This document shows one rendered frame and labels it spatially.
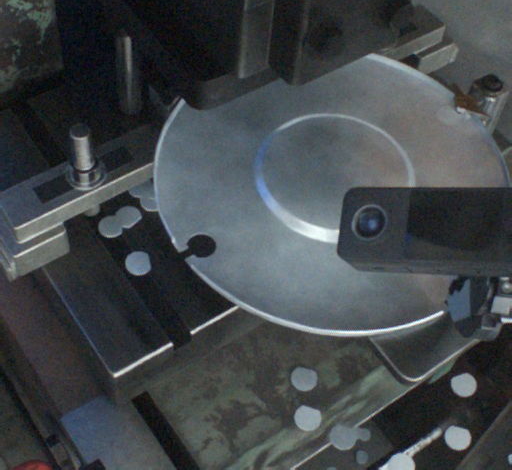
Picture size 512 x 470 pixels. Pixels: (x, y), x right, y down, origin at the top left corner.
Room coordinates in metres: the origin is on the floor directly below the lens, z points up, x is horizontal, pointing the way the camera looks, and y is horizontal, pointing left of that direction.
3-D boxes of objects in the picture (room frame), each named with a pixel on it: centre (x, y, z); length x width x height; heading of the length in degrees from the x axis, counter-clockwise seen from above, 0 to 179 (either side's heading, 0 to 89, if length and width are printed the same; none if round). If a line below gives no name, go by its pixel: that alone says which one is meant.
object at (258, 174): (0.43, -0.06, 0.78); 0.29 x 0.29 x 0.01
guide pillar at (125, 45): (0.52, 0.12, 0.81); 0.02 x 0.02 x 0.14; 41
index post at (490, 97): (0.55, -0.19, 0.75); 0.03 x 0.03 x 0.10; 41
